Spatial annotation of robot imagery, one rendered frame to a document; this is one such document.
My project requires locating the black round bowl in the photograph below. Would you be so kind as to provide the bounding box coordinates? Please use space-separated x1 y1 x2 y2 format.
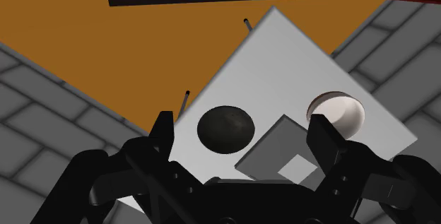
196 105 256 155

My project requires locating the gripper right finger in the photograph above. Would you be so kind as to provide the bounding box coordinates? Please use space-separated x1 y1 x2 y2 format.
305 113 441 224

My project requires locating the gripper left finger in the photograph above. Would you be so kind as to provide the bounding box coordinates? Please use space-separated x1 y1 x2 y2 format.
30 110 208 224

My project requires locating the grey flat square box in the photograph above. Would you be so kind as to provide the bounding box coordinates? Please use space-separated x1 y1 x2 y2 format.
234 114 327 191

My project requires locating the white table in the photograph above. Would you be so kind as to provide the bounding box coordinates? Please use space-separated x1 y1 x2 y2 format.
117 5 418 214

